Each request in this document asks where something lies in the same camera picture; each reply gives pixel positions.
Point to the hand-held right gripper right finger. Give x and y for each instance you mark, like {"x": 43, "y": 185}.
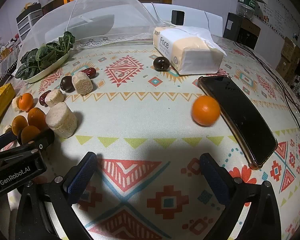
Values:
{"x": 215, "y": 180}

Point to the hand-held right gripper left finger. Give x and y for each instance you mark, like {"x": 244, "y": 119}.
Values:
{"x": 82, "y": 177}

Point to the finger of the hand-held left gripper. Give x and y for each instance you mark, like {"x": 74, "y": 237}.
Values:
{"x": 40, "y": 140}
{"x": 3, "y": 140}

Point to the small beige yam chunk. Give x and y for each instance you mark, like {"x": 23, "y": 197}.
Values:
{"x": 54, "y": 98}
{"x": 7, "y": 129}
{"x": 15, "y": 103}

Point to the orange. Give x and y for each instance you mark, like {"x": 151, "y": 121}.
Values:
{"x": 206, "y": 110}
{"x": 28, "y": 133}
{"x": 36, "y": 118}
{"x": 19, "y": 125}
{"x": 25, "y": 101}

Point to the large beige yam chunk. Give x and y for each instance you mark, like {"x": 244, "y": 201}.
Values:
{"x": 61, "y": 120}

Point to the white box with yellow rim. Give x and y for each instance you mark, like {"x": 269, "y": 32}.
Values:
{"x": 0, "y": 100}

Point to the red date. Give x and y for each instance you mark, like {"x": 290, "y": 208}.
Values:
{"x": 90, "y": 73}
{"x": 43, "y": 98}

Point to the medium beige yam chunk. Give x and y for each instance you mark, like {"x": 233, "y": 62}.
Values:
{"x": 82, "y": 83}

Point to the black smartphone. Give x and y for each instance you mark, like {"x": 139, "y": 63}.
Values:
{"x": 240, "y": 120}

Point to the white oval plate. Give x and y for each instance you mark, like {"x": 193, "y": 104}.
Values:
{"x": 40, "y": 74}

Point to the side table with cloth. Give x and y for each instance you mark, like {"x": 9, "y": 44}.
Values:
{"x": 2, "y": 60}

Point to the green spinach leaves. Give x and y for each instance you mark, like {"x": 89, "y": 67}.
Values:
{"x": 45, "y": 55}

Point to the plastic drawer unit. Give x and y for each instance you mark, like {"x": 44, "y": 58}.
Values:
{"x": 27, "y": 22}

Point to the yellow packet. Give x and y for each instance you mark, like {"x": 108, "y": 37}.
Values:
{"x": 30, "y": 5}

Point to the white mesh food cover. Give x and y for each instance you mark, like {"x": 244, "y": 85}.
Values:
{"x": 90, "y": 7}

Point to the stack of cardboard boxes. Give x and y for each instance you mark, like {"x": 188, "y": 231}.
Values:
{"x": 290, "y": 55}

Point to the black box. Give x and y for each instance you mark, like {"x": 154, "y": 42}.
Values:
{"x": 240, "y": 30}

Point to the white appliance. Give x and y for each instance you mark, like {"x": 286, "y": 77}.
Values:
{"x": 202, "y": 20}

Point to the black cube device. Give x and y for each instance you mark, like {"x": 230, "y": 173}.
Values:
{"x": 178, "y": 17}

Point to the clear water bottle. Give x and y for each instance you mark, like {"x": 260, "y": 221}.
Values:
{"x": 246, "y": 3}

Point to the white wall chart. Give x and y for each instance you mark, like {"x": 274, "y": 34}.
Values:
{"x": 277, "y": 12}

